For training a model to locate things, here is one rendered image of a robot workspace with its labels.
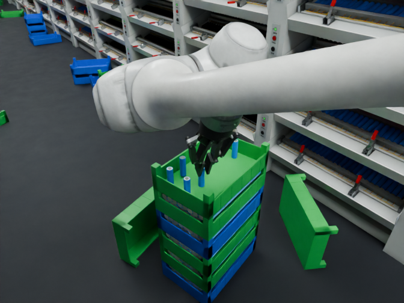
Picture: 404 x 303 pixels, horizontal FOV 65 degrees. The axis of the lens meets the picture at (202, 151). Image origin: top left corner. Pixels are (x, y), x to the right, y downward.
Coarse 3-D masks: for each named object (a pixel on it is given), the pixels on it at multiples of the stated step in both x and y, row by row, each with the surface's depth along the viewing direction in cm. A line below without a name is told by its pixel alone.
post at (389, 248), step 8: (400, 216) 109; (400, 224) 110; (392, 232) 114; (400, 232) 111; (392, 240) 115; (400, 240) 113; (384, 248) 119; (392, 248) 116; (400, 248) 114; (392, 256) 117; (400, 256) 115
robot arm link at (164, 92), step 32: (128, 64) 47; (160, 64) 44; (192, 64) 49; (256, 64) 32; (288, 64) 30; (320, 64) 28; (352, 64) 27; (384, 64) 25; (96, 96) 46; (128, 96) 44; (160, 96) 40; (192, 96) 35; (224, 96) 33; (256, 96) 32; (288, 96) 30; (320, 96) 29; (352, 96) 28; (384, 96) 26; (128, 128) 47; (160, 128) 46
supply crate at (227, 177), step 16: (240, 144) 101; (176, 160) 93; (224, 160) 100; (240, 160) 100; (256, 160) 100; (160, 176) 87; (176, 176) 93; (192, 176) 93; (208, 176) 93; (224, 176) 93; (240, 176) 85; (176, 192) 83; (192, 192) 87; (208, 192) 76; (224, 192) 80; (192, 208) 81; (208, 208) 77
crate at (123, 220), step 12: (132, 204) 112; (144, 204) 112; (120, 216) 107; (132, 216) 107; (144, 216) 122; (120, 228) 105; (132, 228) 104; (144, 228) 125; (156, 228) 129; (120, 240) 110; (132, 240) 120; (144, 240) 123; (120, 252) 115; (132, 252) 119; (132, 264) 113
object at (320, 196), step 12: (276, 168) 158; (288, 168) 155; (312, 192) 144; (324, 192) 140; (336, 204) 135; (348, 204) 134; (348, 216) 132; (360, 216) 128; (372, 228) 125; (384, 228) 123; (384, 240) 122
